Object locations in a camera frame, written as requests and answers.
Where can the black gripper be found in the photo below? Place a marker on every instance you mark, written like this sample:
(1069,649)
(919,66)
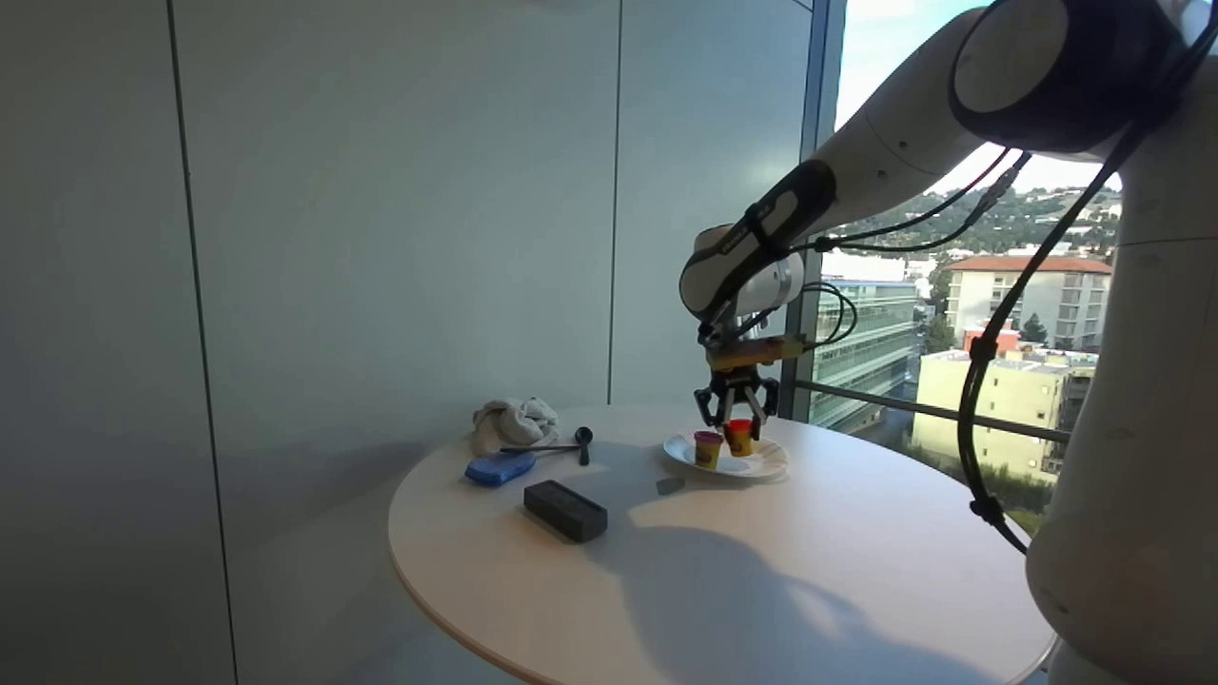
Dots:
(738,387)

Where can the yellow cup with orange lid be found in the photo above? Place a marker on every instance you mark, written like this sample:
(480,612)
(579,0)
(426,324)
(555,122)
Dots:
(740,437)

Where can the yellow cup with purple lid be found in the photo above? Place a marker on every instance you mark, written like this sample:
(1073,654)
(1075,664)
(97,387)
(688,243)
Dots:
(711,445)

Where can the black plastic knife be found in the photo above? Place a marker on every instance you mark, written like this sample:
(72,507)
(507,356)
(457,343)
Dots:
(559,445)

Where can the black rectangular block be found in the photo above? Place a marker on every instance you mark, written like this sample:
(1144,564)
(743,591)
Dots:
(567,512)

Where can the blue object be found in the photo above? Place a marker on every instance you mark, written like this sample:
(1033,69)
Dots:
(499,469)

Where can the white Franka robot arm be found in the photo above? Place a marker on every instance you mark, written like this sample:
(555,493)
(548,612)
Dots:
(1130,441)

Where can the white paper plate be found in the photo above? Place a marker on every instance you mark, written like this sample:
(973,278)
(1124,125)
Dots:
(763,465)

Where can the glass office building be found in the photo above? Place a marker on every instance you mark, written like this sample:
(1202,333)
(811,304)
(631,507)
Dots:
(877,363)

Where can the window railing bar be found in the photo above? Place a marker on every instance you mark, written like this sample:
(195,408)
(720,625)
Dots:
(915,403)

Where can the yellowish building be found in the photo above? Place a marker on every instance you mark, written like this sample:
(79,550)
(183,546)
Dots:
(946,399)

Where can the white crumpled cloth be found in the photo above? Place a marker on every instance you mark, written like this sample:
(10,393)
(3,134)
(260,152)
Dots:
(507,425)

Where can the building with orange roof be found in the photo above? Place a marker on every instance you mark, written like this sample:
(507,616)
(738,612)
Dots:
(1031,304)

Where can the tan wrist camera mount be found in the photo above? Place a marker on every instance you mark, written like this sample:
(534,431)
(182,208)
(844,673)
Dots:
(757,350)

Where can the dark window frame post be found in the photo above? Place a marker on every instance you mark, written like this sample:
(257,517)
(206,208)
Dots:
(796,383)

